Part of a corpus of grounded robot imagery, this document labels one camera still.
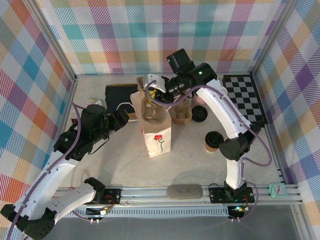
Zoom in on tray of dark napkins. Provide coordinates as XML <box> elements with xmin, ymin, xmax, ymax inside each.
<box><xmin>104</xmin><ymin>84</ymin><xmax>140</xmax><ymax>118</ymax></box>

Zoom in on black plastic cup lid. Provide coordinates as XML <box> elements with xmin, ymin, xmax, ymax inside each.
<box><xmin>204</xmin><ymin>130</ymin><xmax>225</xmax><ymax>148</ymax></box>

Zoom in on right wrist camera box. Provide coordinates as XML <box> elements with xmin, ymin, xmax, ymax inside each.
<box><xmin>143</xmin><ymin>73</ymin><xmax>166</xmax><ymax>93</ymax></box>

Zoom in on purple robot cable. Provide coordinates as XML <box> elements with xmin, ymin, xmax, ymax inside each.
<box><xmin>146</xmin><ymin>81</ymin><xmax>273</xmax><ymax>223</ymax></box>
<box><xmin>4</xmin><ymin>102</ymin><xmax>116</xmax><ymax>240</ymax></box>

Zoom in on brown paper coffee cup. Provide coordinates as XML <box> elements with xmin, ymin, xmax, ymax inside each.
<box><xmin>205</xmin><ymin>141</ymin><xmax>222</xmax><ymax>153</ymax></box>

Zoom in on aluminium frame rail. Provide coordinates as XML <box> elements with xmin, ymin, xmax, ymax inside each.
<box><xmin>27</xmin><ymin>185</ymin><xmax>304</xmax><ymax>209</ymax></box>

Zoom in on stacked black cup lids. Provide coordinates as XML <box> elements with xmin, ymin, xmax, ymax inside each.
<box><xmin>191</xmin><ymin>105</ymin><xmax>209</xmax><ymax>123</ymax></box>

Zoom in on aluminium frame post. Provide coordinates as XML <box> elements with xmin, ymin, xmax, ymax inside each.
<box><xmin>250</xmin><ymin>0</ymin><xmax>297</xmax><ymax>76</ymax></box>
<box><xmin>24</xmin><ymin>0</ymin><xmax>78</xmax><ymax>83</ymax></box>

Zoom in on small connector circuit board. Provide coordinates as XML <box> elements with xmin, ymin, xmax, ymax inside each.
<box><xmin>86</xmin><ymin>206</ymin><xmax>113</xmax><ymax>217</ymax></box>
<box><xmin>228</xmin><ymin>204</ymin><xmax>251</xmax><ymax>218</ymax></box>

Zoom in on mint green alarm clock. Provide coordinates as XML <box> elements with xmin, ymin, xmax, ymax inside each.
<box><xmin>268</xmin><ymin>182</ymin><xmax>288</xmax><ymax>199</ymax></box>

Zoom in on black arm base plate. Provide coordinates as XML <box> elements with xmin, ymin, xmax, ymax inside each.
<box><xmin>96</xmin><ymin>187</ymin><xmax>122</xmax><ymax>206</ymax></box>
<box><xmin>208</xmin><ymin>186</ymin><xmax>256</xmax><ymax>204</ymax></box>

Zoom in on grey slotted cable duct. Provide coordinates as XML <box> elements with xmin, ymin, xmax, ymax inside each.
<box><xmin>39</xmin><ymin>208</ymin><xmax>230</xmax><ymax>217</ymax></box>

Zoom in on white paper bag flower print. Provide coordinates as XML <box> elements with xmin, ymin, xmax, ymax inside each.
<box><xmin>116</xmin><ymin>91</ymin><xmax>181</xmax><ymax>159</ymax></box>

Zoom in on black grey chessboard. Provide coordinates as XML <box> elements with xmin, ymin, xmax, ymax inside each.
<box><xmin>221</xmin><ymin>74</ymin><xmax>268</xmax><ymax>127</ymax></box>

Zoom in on grey oval stone pad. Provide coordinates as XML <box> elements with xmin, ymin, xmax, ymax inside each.
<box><xmin>166</xmin><ymin>184</ymin><xmax>203</xmax><ymax>200</ymax></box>

